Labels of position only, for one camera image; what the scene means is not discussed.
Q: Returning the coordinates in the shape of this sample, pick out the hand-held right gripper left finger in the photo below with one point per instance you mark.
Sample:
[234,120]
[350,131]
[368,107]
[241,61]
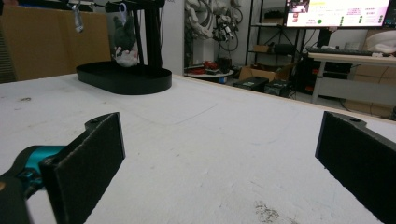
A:
[84,174]

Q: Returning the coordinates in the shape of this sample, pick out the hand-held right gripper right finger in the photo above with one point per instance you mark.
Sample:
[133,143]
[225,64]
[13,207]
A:
[358,161]

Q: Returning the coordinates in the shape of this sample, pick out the black stand with tray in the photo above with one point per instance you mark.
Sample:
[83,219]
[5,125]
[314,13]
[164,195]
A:
[124,81]

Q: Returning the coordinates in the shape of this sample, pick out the stacked cardboard boxes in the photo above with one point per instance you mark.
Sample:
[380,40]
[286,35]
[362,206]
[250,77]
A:
[370,73]

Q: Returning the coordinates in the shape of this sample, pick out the wooden desk with white legs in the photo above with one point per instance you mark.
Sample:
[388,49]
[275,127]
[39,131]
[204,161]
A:
[351,59]

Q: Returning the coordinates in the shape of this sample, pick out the black equipment case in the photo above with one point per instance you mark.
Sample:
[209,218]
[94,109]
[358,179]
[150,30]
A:
[277,88]
[250,84]

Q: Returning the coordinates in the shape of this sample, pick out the black keyboard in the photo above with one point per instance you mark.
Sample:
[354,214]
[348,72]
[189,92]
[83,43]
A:
[339,51]

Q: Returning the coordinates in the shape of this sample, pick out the white plush cushion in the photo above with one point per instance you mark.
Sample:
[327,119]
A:
[383,42]

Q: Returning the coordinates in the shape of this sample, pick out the open cardboard box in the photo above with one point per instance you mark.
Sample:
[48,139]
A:
[258,74]

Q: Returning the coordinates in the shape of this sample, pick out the brown cardboard panel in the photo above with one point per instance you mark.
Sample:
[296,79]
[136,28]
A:
[46,46]

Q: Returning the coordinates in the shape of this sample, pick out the bright computer monitor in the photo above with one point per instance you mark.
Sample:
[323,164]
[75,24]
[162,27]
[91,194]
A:
[336,12]

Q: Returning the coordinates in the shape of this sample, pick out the dark computer monitor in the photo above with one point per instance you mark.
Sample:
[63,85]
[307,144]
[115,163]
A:
[392,12]

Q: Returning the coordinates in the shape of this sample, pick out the round white table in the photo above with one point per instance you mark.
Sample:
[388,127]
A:
[208,74]

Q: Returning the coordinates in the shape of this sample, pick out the black metal shelf rack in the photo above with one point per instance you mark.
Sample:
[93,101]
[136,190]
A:
[250,31]

